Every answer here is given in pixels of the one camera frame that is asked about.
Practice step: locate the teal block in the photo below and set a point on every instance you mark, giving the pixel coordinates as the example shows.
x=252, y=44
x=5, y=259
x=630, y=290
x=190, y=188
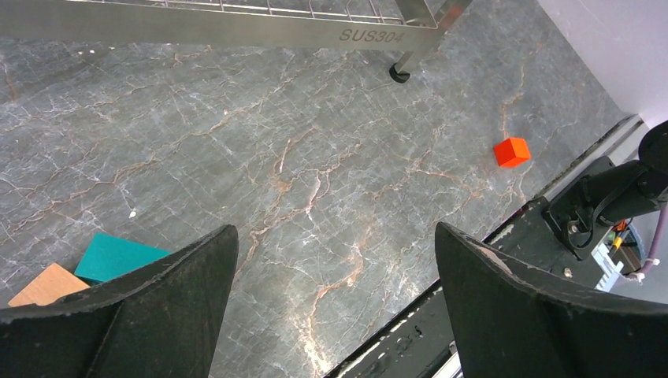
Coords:
x=108, y=257

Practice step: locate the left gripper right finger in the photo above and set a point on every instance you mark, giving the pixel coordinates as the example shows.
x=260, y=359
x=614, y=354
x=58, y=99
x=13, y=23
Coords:
x=512, y=319

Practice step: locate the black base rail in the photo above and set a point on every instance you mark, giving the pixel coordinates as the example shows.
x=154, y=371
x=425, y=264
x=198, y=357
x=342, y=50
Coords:
x=421, y=341

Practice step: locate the steel two-tier dish rack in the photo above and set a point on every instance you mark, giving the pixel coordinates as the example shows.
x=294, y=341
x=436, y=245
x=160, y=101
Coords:
x=411, y=28

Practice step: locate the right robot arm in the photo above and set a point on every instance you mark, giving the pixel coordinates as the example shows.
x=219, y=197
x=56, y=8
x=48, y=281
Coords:
x=581, y=214

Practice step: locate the orange cube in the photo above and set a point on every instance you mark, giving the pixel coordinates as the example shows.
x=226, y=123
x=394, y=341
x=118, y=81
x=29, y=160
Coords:
x=511, y=152

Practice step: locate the small tan cube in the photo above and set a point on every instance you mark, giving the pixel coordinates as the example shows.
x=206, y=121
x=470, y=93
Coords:
x=50, y=285

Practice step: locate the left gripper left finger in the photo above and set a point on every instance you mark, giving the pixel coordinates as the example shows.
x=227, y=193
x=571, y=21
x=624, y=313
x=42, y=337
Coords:
x=161, y=320

